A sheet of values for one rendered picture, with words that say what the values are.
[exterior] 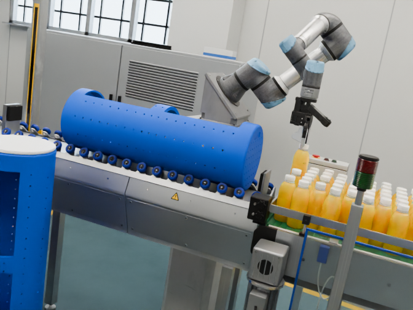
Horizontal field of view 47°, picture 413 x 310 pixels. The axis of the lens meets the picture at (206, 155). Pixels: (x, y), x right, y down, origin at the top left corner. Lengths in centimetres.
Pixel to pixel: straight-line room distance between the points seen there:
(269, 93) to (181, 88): 149
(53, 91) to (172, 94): 126
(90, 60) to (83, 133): 217
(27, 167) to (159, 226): 62
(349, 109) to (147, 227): 291
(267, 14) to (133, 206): 317
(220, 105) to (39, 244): 105
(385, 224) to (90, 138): 126
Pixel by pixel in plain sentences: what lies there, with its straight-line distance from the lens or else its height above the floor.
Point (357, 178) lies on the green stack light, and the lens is 155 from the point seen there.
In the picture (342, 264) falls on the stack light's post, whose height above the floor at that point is 90.
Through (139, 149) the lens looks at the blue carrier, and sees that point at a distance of 204.
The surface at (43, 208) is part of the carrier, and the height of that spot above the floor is 80.
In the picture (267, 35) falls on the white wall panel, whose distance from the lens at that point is 486.
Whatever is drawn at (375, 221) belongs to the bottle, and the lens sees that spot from 184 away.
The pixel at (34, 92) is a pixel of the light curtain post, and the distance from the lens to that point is 290.
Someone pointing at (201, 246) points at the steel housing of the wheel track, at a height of 68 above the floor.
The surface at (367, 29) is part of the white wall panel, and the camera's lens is 465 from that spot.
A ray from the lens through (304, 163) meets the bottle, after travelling 203.
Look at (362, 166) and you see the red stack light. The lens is 154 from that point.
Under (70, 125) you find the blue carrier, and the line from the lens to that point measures 221.
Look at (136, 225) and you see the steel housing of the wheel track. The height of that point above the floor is 69.
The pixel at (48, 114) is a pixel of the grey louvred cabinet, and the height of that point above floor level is 70.
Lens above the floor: 150
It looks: 12 degrees down
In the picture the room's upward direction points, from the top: 9 degrees clockwise
